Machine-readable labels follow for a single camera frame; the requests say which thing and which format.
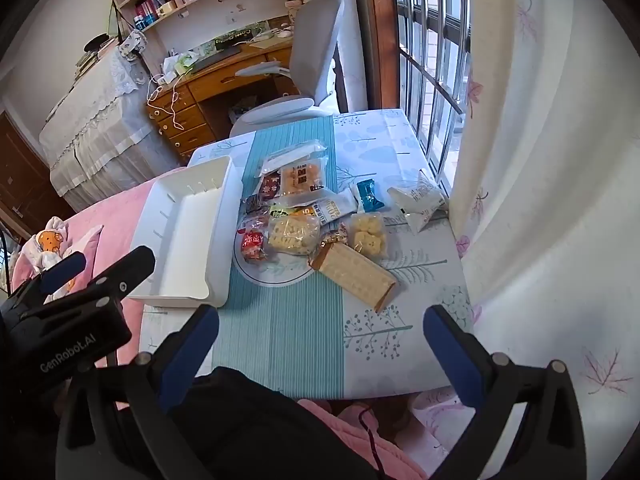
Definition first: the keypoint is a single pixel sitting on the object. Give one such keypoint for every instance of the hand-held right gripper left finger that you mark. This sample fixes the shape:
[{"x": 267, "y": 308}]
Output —
[{"x": 192, "y": 350}]

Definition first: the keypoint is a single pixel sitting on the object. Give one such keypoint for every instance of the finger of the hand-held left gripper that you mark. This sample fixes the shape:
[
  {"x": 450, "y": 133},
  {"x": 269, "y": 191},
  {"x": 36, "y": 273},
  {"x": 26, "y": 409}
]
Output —
[
  {"x": 127, "y": 267},
  {"x": 62, "y": 270}
]

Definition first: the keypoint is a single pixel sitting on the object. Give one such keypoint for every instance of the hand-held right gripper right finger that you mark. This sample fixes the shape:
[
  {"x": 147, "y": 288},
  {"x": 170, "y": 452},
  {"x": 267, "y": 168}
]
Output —
[{"x": 450, "y": 355}]

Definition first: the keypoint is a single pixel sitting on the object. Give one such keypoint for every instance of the white plastic bin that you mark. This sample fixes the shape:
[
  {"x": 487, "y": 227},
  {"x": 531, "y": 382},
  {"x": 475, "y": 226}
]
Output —
[{"x": 185, "y": 240}]

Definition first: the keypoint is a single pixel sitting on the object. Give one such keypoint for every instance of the clear dark snack packet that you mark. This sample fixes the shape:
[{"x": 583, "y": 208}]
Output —
[{"x": 340, "y": 232}]

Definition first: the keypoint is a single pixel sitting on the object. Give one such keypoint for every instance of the blue candy packet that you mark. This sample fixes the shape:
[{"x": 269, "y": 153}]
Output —
[{"x": 367, "y": 195}]

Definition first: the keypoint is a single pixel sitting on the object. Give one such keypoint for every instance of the clear brown pastry packet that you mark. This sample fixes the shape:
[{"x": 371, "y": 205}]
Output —
[{"x": 300, "y": 177}]

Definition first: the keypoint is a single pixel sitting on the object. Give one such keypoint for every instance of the plush doll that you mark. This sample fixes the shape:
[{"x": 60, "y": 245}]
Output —
[{"x": 47, "y": 240}]

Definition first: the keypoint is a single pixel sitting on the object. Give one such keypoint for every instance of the pink blanket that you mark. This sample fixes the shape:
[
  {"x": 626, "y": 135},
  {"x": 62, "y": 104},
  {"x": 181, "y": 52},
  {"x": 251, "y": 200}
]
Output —
[{"x": 115, "y": 210}]

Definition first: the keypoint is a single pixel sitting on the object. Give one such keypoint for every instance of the wooden door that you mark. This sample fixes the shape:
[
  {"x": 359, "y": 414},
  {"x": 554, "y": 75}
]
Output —
[{"x": 25, "y": 175}]

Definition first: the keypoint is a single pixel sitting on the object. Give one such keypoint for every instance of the red round snack packet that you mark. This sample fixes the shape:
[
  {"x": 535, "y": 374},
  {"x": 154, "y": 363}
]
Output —
[{"x": 252, "y": 245}]

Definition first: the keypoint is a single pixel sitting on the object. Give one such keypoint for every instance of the long cracker packet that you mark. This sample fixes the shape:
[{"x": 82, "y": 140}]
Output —
[{"x": 357, "y": 275}]

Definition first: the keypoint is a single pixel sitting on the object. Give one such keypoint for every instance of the pink quilted garment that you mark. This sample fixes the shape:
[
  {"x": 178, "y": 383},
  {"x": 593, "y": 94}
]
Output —
[{"x": 340, "y": 430}]

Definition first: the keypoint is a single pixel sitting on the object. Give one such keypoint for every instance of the dark brown snack packet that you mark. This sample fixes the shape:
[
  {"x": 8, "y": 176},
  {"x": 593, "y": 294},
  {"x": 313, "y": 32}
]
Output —
[{"x": 252, "y": 203}]

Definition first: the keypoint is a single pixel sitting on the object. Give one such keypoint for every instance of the lace covered cabinet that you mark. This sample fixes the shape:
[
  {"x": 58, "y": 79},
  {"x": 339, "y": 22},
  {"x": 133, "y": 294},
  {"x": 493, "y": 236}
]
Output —
[{"x": 100, "y": 125}]

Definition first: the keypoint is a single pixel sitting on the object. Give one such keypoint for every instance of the small yellow cookie packet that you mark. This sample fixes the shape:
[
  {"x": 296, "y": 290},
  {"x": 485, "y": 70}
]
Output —
[{"x": 367, "y": 235}]

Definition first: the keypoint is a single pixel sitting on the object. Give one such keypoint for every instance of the large yellow cookie packet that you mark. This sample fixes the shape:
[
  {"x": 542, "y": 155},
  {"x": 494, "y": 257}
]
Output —
[{"x": 292, "y": 232}]

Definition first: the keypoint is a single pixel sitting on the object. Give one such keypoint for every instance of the white green printed bag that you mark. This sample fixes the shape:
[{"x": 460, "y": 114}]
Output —
[{"x": 417, "y": 200}]

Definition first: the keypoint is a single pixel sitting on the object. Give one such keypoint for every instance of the dark red star packet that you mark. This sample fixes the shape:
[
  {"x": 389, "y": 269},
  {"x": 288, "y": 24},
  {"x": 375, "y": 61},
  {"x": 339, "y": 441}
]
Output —
[{"x": 269, "y": 186}]

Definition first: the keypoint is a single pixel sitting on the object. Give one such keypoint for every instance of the white orange snack packet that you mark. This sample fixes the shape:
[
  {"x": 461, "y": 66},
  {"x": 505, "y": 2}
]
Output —
[{"x": 325, "y": 208}]

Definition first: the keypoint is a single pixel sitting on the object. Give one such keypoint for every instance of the clear white wafer packet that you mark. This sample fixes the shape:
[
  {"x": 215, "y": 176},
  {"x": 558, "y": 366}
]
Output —
[{"x": 290, "y": 155}]

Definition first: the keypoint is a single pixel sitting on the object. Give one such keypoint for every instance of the wooden desk with drawers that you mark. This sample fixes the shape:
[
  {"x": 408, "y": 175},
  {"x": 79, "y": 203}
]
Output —
[{"x": 220, "y": 80}]

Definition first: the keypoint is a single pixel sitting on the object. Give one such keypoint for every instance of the green tissue pack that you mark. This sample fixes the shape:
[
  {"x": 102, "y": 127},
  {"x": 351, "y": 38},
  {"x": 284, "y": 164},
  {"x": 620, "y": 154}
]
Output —
[{"x": 182, "y": 62}]

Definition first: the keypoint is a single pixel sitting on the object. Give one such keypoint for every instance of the floral curtain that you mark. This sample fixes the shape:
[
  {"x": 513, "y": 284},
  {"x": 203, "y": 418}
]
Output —
[{"x": 540, "y": 160}]

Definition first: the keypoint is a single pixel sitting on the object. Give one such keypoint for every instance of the floral cloth pouch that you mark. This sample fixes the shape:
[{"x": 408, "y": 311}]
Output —
[{"x": 132, "y": 42}]

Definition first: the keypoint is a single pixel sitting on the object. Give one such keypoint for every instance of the black round object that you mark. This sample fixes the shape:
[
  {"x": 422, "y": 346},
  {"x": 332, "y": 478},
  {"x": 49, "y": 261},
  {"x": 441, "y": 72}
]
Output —
[{"x": 97, "y": 42}]

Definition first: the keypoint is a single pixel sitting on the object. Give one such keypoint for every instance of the black keyboard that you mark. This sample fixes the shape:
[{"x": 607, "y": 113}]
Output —
[{"x": 215, "y": 57}]

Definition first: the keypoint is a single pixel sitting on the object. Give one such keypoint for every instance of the wooden bookshelf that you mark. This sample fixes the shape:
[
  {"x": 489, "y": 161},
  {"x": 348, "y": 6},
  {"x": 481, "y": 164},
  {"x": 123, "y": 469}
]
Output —
[{"x": 200, "y": 15}]

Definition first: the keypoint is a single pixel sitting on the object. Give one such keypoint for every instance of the white mug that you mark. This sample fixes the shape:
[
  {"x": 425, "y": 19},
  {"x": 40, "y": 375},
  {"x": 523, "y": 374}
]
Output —
[{"x": 166, "y": 7}]

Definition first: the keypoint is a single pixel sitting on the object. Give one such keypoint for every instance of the metal window grille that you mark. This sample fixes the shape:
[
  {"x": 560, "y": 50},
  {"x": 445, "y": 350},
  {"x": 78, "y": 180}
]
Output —
[{"x": 430, "y": 80}]

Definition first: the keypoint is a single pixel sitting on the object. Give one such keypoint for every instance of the grey office chair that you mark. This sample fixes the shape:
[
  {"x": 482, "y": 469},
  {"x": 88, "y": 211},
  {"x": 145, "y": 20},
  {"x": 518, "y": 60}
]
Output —
[{"x": 315, "y": 30}]

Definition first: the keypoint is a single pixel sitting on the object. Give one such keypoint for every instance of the white sheer curtain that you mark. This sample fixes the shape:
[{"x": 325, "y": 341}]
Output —
[{"x": 355, "y": 35}]

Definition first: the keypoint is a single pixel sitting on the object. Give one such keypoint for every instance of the brown wooden window frame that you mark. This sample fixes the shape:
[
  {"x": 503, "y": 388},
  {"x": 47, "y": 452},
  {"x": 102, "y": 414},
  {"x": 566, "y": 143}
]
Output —
[{"x": 380, "y": 35}]

